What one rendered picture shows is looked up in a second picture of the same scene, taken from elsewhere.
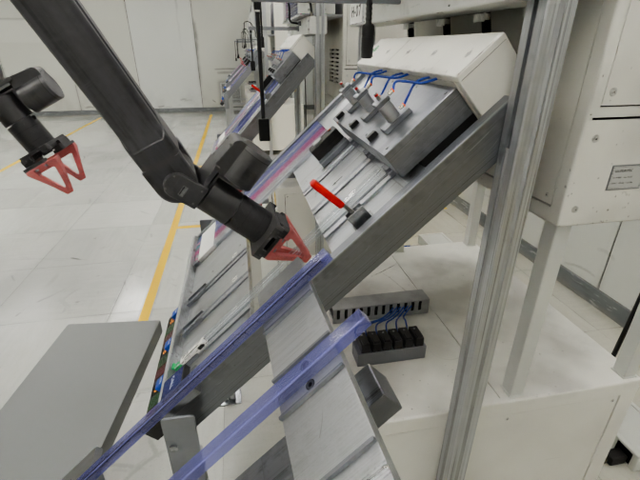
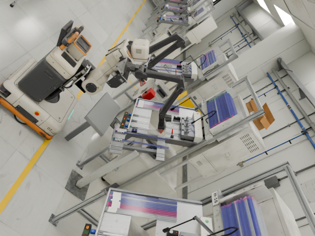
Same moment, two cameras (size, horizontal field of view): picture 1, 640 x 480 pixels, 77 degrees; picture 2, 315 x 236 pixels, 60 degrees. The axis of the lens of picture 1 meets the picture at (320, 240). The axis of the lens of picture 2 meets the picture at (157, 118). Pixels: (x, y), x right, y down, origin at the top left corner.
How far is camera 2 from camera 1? 2.18 m
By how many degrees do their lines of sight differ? 13
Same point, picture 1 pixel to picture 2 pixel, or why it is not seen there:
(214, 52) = not seen: outside the picture
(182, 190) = (161, 116)
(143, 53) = not seen: outside the picture
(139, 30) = not seen: outside the picture
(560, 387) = (166, 181)
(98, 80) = (168, 104)
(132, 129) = (165, 109)
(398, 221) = (175, 142)
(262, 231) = (161, 126)
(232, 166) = (167, 118)
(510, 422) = (155, 178)
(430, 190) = (181, 143)
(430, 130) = (188, 137)
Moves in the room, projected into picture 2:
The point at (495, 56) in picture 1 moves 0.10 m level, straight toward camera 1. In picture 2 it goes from (200, 138) to (197, 140)
